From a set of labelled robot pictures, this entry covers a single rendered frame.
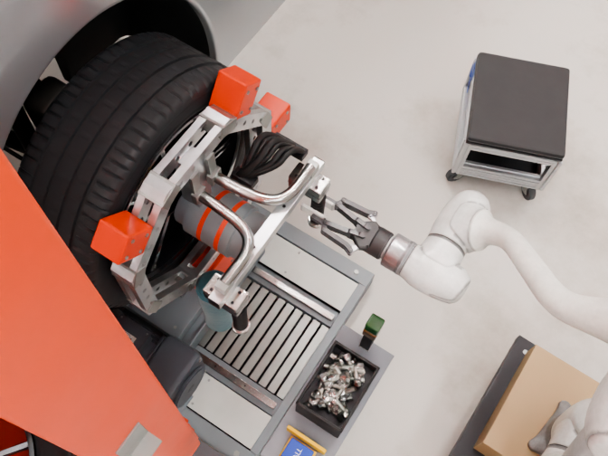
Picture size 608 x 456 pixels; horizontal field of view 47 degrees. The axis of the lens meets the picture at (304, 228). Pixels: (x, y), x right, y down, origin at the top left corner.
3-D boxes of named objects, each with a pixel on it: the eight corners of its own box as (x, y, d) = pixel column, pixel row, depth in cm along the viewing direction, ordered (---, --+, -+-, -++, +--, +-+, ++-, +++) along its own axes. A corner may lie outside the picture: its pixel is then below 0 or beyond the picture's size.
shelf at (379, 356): (342, 327, 204) (343, 323, 201) (393, 357, 200) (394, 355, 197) (260, 455, 187) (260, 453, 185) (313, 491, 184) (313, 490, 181)
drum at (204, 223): (208, 192, 180) (203, 165, 168) (276, 233, 176) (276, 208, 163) (175, 233, 175) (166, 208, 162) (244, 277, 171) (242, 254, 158)
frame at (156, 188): (254, 175, 206) (248, 55, 157) (273, 185, 205) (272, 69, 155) (139, 322, 186) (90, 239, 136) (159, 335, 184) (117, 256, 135)
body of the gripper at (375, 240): (376, 266, 172) (345, 247, 173) (394, 241, 175) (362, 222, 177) (381, 254, 165) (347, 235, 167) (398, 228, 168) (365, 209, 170)
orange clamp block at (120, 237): (125, 208, 146) (99, 218, 138) (155, 227, 144) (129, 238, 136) (115, 236, 148) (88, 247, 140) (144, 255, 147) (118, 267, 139)
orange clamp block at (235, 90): (223, 99, 160) (234, 63, 155) (251, 115, 159) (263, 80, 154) (206, 106, 154) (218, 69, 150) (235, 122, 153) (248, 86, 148)
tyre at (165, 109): (25, 57, 132) (-7, 305, 167) (124, 115, 127) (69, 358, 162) (212, 11, 186) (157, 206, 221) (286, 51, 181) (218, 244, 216)
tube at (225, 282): (201, 191, 158) (195, 167, 148) (271, 233, 154) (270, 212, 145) (153, 250, 151) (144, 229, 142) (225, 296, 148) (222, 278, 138)
